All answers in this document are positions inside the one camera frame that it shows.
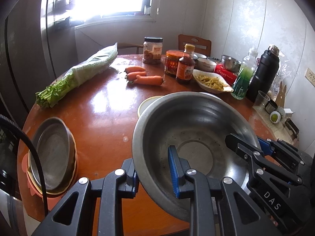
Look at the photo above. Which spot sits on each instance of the red tissue box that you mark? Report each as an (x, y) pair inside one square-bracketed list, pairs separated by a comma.
[(222, 72)]

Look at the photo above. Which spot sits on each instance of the large stainless steel bowl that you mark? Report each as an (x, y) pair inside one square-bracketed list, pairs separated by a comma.
[(196, 118)]

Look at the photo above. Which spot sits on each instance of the black-lidded pickle jar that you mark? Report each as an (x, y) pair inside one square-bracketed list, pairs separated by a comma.
[(152, 51)]

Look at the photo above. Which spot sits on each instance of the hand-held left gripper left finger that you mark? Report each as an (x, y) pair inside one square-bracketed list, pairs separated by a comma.
[(134, 184)]

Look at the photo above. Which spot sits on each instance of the green liquid plastic bottle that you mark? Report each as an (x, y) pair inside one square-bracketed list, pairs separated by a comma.
[(243, 78)]

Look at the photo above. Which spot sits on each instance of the round steel plate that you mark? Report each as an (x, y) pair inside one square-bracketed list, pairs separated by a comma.
[(54, 152)]

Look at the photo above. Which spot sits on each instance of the bagged green celery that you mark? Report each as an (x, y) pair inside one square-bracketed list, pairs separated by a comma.
[(86, 66)]

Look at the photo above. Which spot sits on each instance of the small white bowl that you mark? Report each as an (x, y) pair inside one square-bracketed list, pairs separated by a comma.
[(206, 64)]

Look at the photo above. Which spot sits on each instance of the white charger plug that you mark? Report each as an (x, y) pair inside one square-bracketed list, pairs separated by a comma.
[(288, 113)]

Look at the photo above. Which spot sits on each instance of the green fruit in foam net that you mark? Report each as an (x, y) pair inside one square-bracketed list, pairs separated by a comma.
[(276, 116)]

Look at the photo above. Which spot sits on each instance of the rabbit-shaped cardboard piece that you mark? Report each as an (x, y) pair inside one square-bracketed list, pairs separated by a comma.
[(280, 93)]

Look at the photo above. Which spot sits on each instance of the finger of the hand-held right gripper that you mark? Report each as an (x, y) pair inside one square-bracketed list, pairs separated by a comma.
[(264, 146), (246, 150)]

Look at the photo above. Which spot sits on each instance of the large orange carrot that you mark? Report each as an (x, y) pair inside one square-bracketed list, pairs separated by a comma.
[(149, 80)]

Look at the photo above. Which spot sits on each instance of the small steel bowl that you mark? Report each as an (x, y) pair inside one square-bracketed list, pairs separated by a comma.
[(231, 62)]

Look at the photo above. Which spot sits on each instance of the small orange carrot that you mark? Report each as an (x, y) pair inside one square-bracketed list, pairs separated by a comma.
[(135, 69), (136, 75)]

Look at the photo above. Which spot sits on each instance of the clear plastic wrap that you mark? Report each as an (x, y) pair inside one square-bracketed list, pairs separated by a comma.
[(286, 76)]

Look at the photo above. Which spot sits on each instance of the grey refrigerator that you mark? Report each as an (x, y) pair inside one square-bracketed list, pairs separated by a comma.
[(29, 41)]

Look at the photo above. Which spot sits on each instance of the small jar on windowsill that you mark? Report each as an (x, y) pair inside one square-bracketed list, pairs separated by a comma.
[(147, 9)]

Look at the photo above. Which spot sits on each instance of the red-lidded sauce jar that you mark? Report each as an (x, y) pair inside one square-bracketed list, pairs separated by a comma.
[(172, 64)]

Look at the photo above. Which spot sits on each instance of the yellow-capped sauce bottle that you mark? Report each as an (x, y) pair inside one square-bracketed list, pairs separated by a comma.
[(185, 68)]

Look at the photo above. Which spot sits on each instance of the white dish of pickled vegetables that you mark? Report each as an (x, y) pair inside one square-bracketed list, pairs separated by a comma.
[(211, 82)]

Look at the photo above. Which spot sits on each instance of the black thermos flask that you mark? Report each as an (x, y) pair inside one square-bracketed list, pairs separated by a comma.
[(264, 76)]

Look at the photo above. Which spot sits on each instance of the wall outlet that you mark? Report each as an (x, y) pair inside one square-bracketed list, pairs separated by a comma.
[(310, 76)]

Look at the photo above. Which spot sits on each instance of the yellow shell-shaped plate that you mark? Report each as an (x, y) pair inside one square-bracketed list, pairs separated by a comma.
[(72, 167)]

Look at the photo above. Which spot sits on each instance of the small steel cup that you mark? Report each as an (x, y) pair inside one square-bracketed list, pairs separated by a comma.
[(271, 107)]

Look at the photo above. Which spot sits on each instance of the wooden chair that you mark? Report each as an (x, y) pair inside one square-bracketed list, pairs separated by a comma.
[(130, 46), (187, 43)]

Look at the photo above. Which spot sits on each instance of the clear plastic cup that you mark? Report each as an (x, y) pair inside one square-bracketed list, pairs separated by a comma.
[(260, 102)]

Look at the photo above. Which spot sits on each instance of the pink plastic plate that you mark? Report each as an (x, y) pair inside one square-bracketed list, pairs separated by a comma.
[(59, 200)]

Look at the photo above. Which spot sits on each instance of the black metal bracket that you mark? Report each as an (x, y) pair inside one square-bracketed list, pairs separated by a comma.
[(292, 129)]

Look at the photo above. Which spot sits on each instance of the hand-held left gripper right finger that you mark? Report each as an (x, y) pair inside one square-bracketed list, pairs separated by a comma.
[(173, 172)]

